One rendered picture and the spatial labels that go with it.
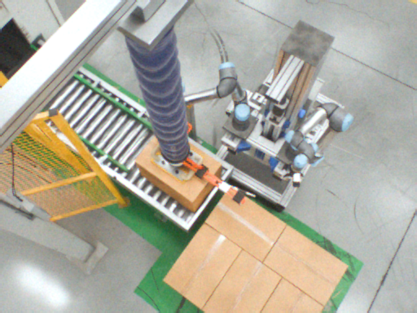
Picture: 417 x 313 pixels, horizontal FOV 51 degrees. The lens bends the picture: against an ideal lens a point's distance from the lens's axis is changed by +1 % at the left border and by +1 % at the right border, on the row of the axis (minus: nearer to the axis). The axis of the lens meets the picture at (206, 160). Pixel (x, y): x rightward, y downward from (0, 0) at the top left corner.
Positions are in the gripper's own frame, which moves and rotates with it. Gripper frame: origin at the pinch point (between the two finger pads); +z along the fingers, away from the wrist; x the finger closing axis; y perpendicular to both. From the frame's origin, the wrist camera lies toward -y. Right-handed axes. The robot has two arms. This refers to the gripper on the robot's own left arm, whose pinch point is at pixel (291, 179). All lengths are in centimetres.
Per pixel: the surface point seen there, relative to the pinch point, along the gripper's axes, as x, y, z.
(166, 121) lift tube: 83, 19, -57
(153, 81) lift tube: 85, 20, -102
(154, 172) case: 102, 20, 44
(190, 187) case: 73, 7, 44
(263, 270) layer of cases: 13, -54, 84
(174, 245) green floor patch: 92, -25, 139
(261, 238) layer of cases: 14, -27, 84
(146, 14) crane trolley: 81, 20, -153
